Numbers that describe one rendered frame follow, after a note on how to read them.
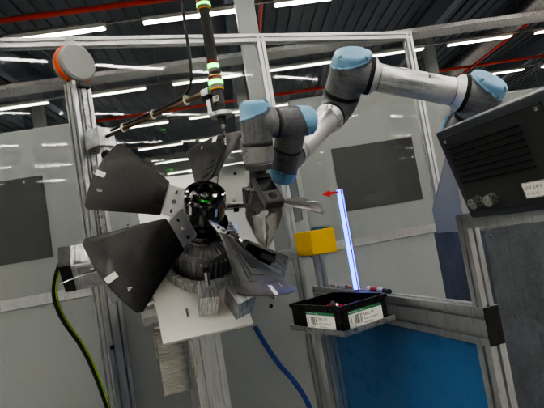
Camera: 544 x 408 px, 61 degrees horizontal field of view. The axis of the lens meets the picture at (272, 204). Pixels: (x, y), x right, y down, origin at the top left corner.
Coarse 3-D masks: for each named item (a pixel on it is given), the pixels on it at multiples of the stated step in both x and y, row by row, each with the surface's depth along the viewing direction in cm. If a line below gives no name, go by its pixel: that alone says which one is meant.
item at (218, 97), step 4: (216, 88) 139; (220, 88) 139; (212, 92) 140; (216, 92) 139; (220, 92) 139; (212, 96) 140; (216, 96) 139; (220, 96) 139; (216, 100) 139; (220, 100) 139; (216, 104) 139; (220, 104) 139; (224, 104) 140; (216, 108) 139; (220, 108) 139; (224, 108) 139; (220, 116) 139; (224, 116) 139; (220, 120) 139; (224, 120) 139; (220, 124) 139; (224, 124) 140
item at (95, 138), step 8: (96, 128) 172; (104, 128) 174; (112, 128) 177; (88, 136) 176; (96, 136) 172; (104, 136) 174; (112, 136) 176; (88, 144) 176; (96, 144) 173; (104, 144) 173; (112, 144) 176; (88, 152) 178; (96, 152) 180
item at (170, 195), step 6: (168, 186) 136; (174, 186) 136; (168, 192) 136; (174, 192) 136; (180, 192) 136; (168, 198) 136; (174, 198) 136; (180, 198) 136; (168, 204) 136; (174, 204) 136; (180, 204) 136; (162, 210) 137; (168, 210) 136; (174, 210) 136
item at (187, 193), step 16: (192, 192) 132; (208, 192) 133; (224, 192) 132; (192, 208) 127; (208, 208) 127; (224, 208) 132; (192, 224) 132; (208, 224) 131; (224, 224) 138; (192, 240) 134; (208, 240) 134
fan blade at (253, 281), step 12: (228, 240) 123; (228, 252) 118; (240, 252) 122; (240, 264) 117; (252, 264) 120; (240, 276) 113; (252, 276) 115; (264, 276) 119; (276, 276) 125; (240, 288) 109; (252, 288) 111; (264, 288) 114; (276, 288) 118; (288, 288) 122
